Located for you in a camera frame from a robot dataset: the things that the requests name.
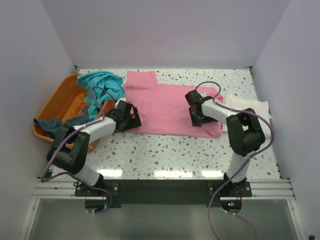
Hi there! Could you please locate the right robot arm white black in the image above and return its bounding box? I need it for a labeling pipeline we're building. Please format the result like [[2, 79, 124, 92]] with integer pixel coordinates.
[[185, 90, 266, 197]]

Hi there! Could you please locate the orange plastic laundry basket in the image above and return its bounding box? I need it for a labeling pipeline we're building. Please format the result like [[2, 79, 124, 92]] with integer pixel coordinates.
[[33, 73, 115, 153]]

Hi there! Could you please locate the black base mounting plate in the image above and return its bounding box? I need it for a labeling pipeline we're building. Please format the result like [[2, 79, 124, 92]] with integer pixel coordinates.
[[73, 179, 253, 210]]

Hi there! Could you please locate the dark teal t shirt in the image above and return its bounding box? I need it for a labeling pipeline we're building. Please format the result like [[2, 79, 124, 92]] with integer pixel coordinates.
[[33, 113, 90, 139]]

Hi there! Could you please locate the pink t shirt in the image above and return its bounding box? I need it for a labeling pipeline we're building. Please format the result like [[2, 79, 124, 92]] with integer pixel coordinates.
[[123, 70, 223, 138]]

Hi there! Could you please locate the folded white t shirt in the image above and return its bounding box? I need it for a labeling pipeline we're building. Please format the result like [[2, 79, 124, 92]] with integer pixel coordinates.
[[219, 95, 271, 139]]

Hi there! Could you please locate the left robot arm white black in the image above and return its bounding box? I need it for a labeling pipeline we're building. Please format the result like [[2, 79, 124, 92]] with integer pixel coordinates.
[[45, 99, 142, 196]]

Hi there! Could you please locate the turquoise t shirt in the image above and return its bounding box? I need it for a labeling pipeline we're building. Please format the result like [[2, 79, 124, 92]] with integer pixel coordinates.
[[76, 70, 125, 120]]

